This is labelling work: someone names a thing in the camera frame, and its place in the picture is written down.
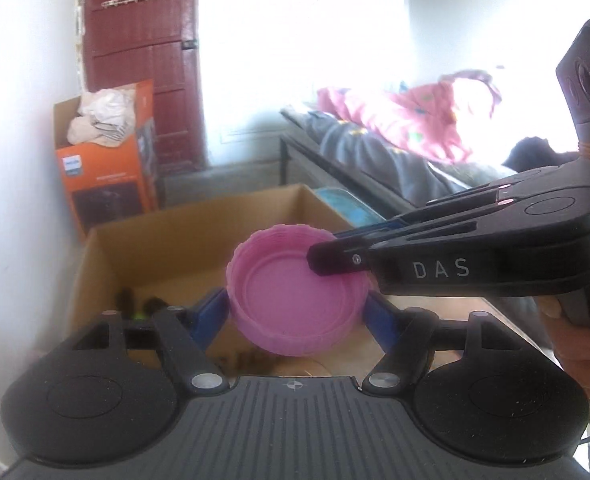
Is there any dark red wooden door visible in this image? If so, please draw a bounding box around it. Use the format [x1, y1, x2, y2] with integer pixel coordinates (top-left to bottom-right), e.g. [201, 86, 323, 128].
[82, 0, 207, 174]

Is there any small black case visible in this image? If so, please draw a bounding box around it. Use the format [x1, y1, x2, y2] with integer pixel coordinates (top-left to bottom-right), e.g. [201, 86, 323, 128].
[142, 297, 168, 316]

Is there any orange Philips appliance box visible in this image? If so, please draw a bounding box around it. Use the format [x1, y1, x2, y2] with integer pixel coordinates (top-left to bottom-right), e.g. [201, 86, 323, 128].
[53, 80, 159, 238]

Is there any large brown cardboard box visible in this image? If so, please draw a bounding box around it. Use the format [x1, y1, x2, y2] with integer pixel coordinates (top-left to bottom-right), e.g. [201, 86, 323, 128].
[67, 183, 556, 380]

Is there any black cylindrical flashlight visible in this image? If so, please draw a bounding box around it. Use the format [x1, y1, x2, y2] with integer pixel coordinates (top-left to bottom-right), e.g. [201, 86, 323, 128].
[115, 287, 136, 318]

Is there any dark sofa frame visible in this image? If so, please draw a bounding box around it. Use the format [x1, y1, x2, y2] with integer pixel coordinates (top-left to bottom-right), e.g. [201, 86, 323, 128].
[279, 132, 411, 218]

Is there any white cloth in box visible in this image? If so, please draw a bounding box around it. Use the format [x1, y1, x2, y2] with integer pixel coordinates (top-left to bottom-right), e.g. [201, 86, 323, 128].
[66, 88, 136, 148]

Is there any person's right hand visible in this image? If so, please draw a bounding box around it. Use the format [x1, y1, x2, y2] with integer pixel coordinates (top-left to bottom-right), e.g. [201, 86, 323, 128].
[536, 296, 590, 398]

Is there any pink plastic lid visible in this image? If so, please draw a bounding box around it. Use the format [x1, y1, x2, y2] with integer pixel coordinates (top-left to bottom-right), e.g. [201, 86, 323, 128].
[225, 224, 371, 356]

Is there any pink floral blanket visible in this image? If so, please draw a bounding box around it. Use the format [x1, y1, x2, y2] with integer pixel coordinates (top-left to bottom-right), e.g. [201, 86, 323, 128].
[317, 70, 502, 164]

